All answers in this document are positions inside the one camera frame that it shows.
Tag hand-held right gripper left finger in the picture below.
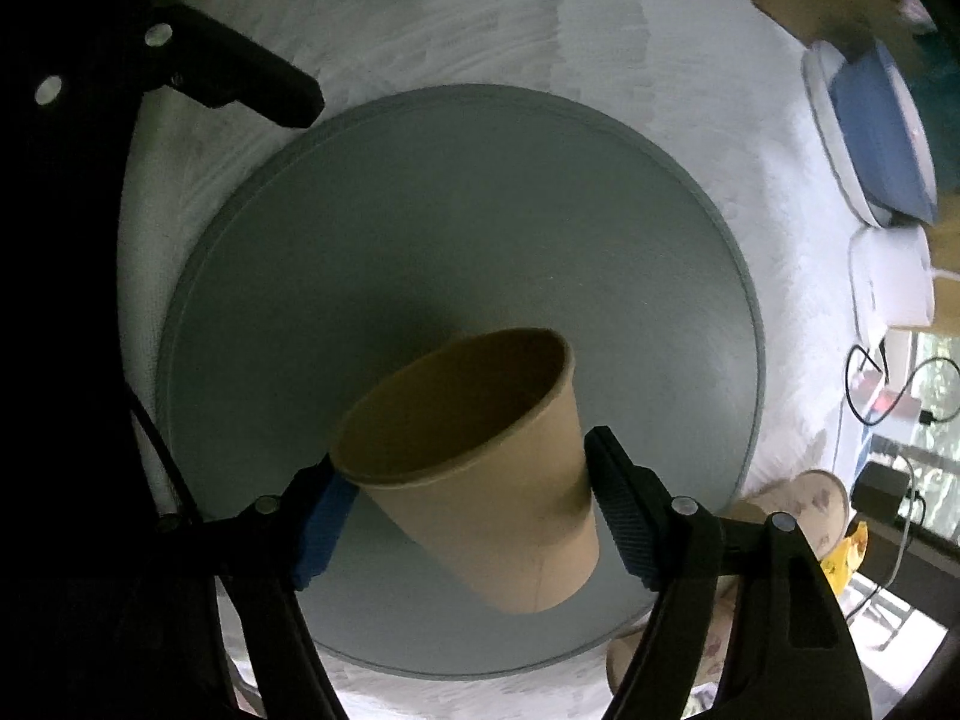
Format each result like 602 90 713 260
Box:
154 456 359 720

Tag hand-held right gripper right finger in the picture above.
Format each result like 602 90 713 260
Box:
583 426 875 720

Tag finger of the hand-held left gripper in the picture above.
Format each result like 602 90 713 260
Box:
142 4 326 130

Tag brown paper cup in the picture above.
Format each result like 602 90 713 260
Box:
330 326 602 616

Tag patterned paper cup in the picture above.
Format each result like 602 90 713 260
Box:
724 469 853 568

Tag yellow packet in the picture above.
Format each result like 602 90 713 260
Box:
820 521 868 595

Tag black power adapter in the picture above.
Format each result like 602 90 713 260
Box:
851 461 913 520

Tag grey round tray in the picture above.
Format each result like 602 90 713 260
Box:
156 82 767 683

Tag white plastic box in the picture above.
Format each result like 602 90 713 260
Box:
849 223 938 331

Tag blue and white container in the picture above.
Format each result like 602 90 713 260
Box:
801 37 943 230

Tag black cable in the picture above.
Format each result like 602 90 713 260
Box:
845 343 960 430

